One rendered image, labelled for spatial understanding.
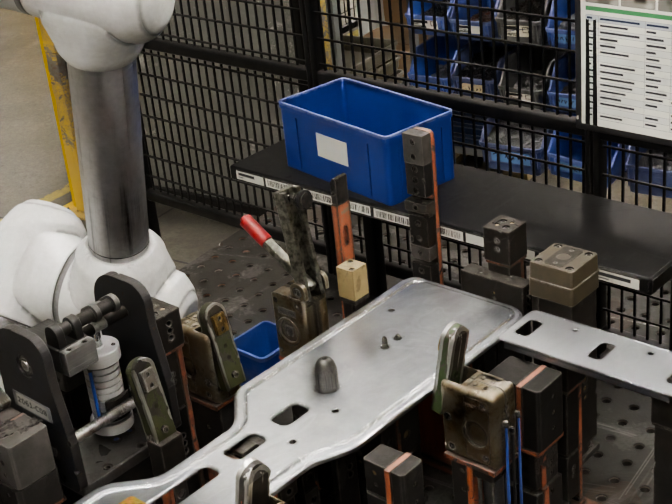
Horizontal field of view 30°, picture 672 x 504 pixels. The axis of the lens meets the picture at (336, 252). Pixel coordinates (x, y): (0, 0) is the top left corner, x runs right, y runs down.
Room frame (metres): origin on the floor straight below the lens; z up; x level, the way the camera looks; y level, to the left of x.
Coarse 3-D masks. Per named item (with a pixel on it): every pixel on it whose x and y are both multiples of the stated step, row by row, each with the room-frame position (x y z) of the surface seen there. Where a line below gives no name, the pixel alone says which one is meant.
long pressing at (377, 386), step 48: (432, 288) 1.72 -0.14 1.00; (336, 336) 1.60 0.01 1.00; (432, 336) 1.58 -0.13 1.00; (480, 336) 1.56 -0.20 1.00; (288, 384) 1.49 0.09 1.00; (384, 384) 1.46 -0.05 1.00; (432, 384) 1.45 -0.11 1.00; (240, 432) 1.38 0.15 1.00; (288, 432) 1.37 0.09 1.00; (336, 432) 1.36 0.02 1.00; (144, 480) 1.29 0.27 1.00; (288, 480) 1.27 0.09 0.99
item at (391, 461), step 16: (384, 448) 1.33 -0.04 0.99; (368, 464) 1.30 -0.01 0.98; (384, 464) 1.29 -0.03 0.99; (400, 464) 1.29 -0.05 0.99; (416, 464) 1.29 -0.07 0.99; (368, 480) 1.30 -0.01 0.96; (384, 480) 1.29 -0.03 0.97; (400, 480) 1.27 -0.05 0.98; (416, 480) 1.28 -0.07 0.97; (368, 496) 1.30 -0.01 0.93; (384, 496) 1.29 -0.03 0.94; (400, 496) 1.27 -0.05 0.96; (416, 496) 1.28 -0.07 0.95
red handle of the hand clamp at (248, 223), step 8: (248, 216) 1.74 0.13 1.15; (240, 224) 1.73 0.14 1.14; (248, 224) 1.73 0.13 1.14; (256, 224) 1.73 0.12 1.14; (248, 232) 1.72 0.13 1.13; (256, 232) 1.72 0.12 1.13; (264, 232) 1.72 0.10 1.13; (256, 240) 1.71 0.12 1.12; (264, 240) 1.70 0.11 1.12; (272, 240) 1.71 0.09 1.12; (264, 248) 1.71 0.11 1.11; (272, 248) 1.70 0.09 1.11; (280, 248) 1.70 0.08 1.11; (272, 256) 1.70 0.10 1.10; (280, 256) 1.69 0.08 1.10; (280, 264) 1.69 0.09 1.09; (288, 264) 1.68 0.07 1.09; (288, 272) 1.67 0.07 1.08; (312, 280) 1.66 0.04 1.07; (312, 288) 1.65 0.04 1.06
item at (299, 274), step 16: (288, 192) 1.67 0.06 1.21; (304, 192) 1.65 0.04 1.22; (288, 208) 1.65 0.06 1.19; (304, 208) 1.64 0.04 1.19; (288, 224) 1.65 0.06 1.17; (304, 224) 1.67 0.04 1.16; (288, 240) 1.65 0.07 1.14; (304, 240) 1.67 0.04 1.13; (288, 256) 1.66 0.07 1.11; (304, 256) 1.66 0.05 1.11; (304, 272) 1.64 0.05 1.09; (320, 288) 1.66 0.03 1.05
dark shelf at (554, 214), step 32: (256, 160) 2.25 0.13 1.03; (320, 192) 2.08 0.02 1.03; (352, 192) 2.05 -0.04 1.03; (448, 192) 2.01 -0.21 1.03; (480, 192) 2.00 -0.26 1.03; (512, 192) 1.98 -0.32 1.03; (544, 192) 1.97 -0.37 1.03; (576, 192) 1.95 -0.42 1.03; (448, 224) 1.88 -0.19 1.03; (480, 224) 1.87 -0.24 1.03; (544, 224) 1.84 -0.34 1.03; (576, 224) 1.83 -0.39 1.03; (608, 224) 1.82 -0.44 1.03; (640, 224) 1.81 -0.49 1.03; (608, 256) 1.71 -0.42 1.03; (640, 256) 1.70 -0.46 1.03; (640, 288) 1.63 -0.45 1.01
